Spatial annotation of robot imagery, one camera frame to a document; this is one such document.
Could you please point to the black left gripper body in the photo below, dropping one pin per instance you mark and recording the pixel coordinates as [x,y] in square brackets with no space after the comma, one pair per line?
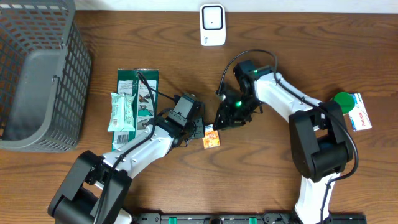
[198,130]

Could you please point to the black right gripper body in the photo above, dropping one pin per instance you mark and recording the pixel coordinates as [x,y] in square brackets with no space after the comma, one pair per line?
[238,112]

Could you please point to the orange tissue pack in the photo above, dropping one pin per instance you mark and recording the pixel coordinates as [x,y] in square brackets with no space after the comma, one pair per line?
[211,138]

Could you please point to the green white gloves package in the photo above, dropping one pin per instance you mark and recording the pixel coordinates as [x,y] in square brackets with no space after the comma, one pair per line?
[142,83]

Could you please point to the mint wet wipes pack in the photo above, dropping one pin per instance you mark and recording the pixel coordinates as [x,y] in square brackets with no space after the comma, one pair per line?
[122,118]

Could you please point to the green lid jar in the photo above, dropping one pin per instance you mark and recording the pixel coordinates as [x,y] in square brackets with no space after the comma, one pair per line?
[345,100]

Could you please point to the white slim box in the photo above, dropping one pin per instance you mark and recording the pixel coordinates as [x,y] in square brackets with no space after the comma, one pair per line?
[358,115]

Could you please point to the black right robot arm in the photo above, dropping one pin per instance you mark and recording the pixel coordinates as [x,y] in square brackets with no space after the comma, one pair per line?
[320,144]

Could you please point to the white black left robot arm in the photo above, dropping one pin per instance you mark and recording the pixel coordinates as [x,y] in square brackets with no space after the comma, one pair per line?
[95,188]

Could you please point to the grey plastic mesh basket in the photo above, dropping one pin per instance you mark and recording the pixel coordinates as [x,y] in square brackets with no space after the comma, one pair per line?
[45,75]

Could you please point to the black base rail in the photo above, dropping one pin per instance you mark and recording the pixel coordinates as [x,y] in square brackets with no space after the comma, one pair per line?
[267,218]

